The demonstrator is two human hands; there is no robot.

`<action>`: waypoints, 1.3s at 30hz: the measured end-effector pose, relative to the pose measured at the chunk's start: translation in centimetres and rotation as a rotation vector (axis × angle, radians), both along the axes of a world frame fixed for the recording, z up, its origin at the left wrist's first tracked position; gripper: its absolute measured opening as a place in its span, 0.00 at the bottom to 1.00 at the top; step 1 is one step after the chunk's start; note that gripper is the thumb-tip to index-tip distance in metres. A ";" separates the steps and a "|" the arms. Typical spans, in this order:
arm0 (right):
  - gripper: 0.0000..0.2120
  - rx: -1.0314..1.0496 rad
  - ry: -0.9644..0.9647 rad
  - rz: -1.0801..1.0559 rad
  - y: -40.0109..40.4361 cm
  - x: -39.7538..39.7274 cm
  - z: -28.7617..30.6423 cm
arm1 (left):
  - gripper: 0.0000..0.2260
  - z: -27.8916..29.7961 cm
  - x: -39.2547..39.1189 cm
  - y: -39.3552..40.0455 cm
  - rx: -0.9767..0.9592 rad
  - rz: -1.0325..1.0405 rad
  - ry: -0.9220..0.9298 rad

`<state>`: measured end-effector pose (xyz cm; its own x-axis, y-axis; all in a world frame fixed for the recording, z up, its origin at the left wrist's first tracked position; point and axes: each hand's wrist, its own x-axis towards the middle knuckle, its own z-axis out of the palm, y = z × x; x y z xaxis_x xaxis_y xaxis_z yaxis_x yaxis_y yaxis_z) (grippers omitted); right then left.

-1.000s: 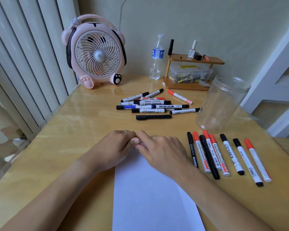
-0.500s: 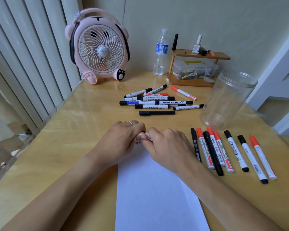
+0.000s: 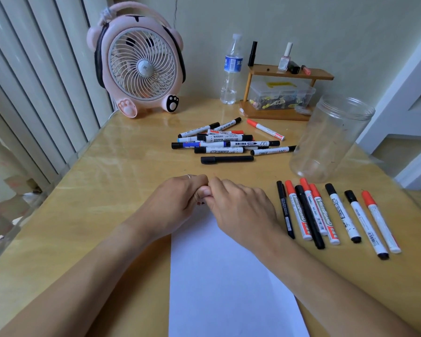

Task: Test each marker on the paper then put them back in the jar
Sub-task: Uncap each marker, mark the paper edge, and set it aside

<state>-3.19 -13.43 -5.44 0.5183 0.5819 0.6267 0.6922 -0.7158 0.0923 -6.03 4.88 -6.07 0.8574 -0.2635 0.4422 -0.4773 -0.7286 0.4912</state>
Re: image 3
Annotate person's left hand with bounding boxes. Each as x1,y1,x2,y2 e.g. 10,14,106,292
137,174,212,243

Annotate person's right hand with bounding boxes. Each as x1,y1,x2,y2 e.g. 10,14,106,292
205,177,285,254

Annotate person's left forearm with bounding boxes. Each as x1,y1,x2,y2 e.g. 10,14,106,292
0,216,172,337

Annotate person's right forearm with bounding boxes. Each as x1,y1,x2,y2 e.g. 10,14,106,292
247,228,421,337

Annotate pile of whiteboard markers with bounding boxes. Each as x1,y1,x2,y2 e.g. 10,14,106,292
171,117,297,165

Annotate white paper sheet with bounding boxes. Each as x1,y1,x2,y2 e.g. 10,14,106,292
168,203,310,337

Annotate row of whiteboard markers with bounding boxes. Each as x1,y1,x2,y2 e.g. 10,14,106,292
276,177,403,261

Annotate clear box of clips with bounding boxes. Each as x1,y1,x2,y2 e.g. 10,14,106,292
248,79,316,111

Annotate clear plastic water bottle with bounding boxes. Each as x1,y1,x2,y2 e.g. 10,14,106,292
220,33,244,105

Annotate clear plastic jar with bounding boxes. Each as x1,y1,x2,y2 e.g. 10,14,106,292
289,94,376,184

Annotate brown wooden desk shelf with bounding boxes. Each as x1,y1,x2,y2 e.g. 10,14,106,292
239,64,335,122

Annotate pink animal-shaped desk fan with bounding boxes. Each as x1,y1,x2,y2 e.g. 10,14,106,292
86,1,187,119

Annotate pale nail polish bottle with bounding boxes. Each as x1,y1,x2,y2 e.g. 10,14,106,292
277,42,294,72

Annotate white vertical blinds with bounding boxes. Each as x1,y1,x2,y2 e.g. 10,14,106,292
0,0,115,195

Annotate white wooden frame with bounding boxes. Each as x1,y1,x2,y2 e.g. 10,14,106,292
356,27,421,192

